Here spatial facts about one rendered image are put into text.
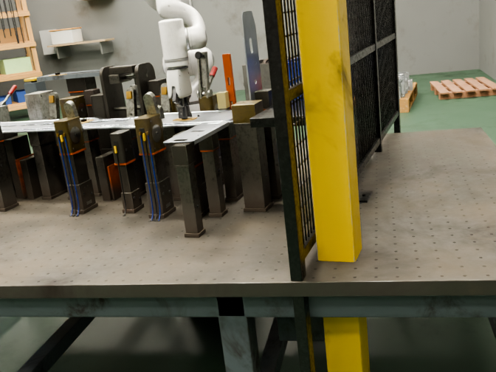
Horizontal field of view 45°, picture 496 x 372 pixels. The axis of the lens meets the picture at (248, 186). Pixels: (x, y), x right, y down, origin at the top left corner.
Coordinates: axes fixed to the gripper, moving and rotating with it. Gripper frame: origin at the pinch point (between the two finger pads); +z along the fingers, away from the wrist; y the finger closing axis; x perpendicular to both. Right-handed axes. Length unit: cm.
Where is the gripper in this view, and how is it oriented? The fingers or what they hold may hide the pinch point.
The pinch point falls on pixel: (184, 111)
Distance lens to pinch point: 212.1
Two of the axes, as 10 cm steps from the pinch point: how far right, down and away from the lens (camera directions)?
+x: 9.3, 0.0, -3.7
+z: 1.2, 9.5, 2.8
